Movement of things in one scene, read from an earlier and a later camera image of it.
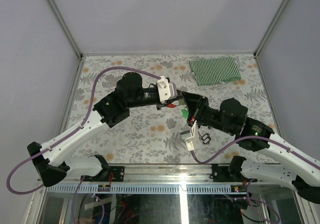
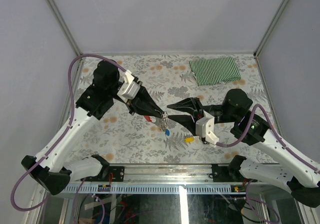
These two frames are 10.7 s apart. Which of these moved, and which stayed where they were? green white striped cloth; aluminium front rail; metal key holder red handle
Moved: metal key holder red handle
Stayed: aluminium front rail; green white striped cloth
